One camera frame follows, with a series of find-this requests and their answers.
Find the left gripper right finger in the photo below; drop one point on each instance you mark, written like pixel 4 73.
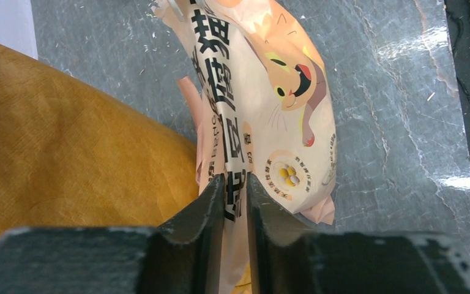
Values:
pixel 287 256

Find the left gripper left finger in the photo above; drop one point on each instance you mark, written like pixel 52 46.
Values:
pixel 180 256

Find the pink cat litter bag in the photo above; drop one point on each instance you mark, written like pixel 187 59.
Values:
pixel 263 109

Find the orange paper bag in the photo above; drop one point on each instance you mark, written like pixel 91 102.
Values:
pixel 73 155

